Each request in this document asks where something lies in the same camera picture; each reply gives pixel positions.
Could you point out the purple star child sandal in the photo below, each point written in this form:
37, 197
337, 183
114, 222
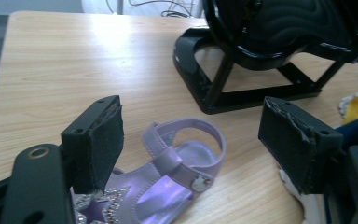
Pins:
167, 161

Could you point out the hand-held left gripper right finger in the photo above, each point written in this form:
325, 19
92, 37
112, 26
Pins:
295, 146

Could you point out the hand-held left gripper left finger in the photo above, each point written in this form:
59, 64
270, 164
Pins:
93, 146

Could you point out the red and black shoe rack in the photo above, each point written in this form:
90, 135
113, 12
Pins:
261, 28

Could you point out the navy and white child sneaker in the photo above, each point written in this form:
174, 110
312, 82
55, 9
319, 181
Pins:
357, 130

